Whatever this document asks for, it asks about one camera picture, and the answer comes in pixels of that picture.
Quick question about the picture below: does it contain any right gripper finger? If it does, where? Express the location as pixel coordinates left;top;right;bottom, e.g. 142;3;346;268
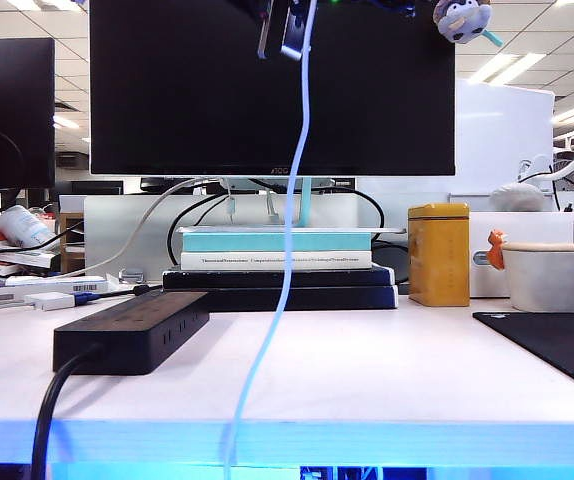
280;0;316;62
256;0;275;60

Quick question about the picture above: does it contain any white charger cable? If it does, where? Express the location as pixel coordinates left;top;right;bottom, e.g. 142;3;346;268
221;0;317;480

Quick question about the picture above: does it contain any black AOC monitor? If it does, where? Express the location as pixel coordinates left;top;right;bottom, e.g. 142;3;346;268
88;0;456;178

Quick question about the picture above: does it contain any grey purple plush toy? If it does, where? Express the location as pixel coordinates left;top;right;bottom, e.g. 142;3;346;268
432;0;504;49

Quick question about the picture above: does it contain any teal monitor stand silver base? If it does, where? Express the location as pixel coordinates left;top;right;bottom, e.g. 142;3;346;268
175;176;408;236

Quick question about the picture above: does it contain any teal book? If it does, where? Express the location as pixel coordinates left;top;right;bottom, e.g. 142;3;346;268
181;232;372;254

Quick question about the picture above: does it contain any white book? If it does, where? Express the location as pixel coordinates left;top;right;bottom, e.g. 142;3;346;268
179;251;373;273

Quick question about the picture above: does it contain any white board panel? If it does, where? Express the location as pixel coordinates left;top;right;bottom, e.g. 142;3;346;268
454;79;556;196

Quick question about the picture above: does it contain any thin black book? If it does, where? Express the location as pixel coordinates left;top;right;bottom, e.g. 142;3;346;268
161;266;396;290

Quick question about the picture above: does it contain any yellow tin box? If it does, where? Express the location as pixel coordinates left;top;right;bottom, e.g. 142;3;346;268
406;202;471;307

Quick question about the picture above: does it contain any black unbranded monitor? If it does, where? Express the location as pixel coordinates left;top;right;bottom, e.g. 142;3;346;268
0;38;56;192

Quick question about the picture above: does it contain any thick black book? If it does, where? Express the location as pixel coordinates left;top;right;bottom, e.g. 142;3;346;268
201;285;399;311

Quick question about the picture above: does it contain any white round object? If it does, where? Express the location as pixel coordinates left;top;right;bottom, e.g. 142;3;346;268
488;183;546;214

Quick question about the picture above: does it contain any brown wooden shelf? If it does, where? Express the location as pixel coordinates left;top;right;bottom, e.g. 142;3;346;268
59;212;86;275

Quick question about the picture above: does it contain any orange fox figurine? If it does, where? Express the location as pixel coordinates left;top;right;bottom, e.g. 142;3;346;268
485;230;511;271

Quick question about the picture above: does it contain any white plastic bottle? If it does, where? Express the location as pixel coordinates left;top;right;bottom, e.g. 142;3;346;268
0;205;56;249

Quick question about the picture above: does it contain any stack of books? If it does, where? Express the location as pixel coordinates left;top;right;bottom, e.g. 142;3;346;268
0;239;63;279

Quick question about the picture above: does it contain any white box with barcode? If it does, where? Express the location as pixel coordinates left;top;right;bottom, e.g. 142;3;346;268
0;275;113;310

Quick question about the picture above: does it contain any black power strip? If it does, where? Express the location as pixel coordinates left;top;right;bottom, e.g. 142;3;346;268
52;291;211;377

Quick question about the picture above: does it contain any white mug with wooden lid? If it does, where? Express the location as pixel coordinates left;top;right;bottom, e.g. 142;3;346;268
500;242;574;314

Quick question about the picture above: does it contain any black mouse pad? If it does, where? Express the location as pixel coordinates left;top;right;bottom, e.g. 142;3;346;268
471;311;574;400

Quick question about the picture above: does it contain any black monitor cable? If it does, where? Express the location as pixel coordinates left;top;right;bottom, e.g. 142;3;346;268
246;179;386;251

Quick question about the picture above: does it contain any black looped cable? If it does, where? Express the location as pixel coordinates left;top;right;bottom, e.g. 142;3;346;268
166;193;228;269

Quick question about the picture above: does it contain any light grey cable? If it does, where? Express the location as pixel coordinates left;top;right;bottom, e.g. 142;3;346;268
59;178;218;279

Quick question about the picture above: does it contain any white adapter with cable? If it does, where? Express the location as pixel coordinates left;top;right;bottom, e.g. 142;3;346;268
0;292;76;326

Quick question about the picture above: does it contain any thick black power strip cable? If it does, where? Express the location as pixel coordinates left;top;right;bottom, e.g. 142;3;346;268
30;342;103;480

